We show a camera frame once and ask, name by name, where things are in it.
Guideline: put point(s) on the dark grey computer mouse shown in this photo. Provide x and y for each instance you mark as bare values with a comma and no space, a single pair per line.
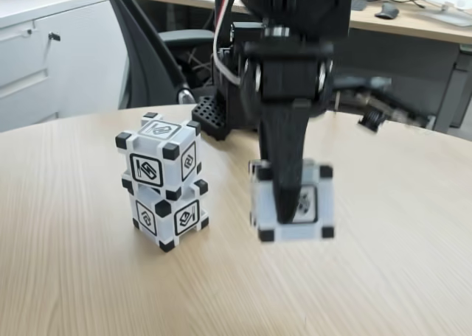
388,10

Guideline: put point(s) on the white cube stacked-squares symbol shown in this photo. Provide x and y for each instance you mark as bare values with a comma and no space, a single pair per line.
162,222

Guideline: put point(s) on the white cube looped-ribbon symbol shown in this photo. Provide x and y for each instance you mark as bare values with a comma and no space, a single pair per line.
324,203

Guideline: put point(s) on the silver laptop stand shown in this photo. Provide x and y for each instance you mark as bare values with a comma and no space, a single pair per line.
446,8

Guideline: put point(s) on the gripper camera circuit board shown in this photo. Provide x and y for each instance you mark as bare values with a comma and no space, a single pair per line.
372,120

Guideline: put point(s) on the black office chair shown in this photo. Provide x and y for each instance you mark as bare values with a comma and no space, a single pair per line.
147,56

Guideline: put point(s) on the black cabinet key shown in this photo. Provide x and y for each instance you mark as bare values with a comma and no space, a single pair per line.
54,36

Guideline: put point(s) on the white filing cabinet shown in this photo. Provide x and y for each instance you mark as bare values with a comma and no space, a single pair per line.
73,74

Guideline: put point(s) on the white cube bar-and-S symbol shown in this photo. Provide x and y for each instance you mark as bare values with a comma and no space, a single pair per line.
147,168

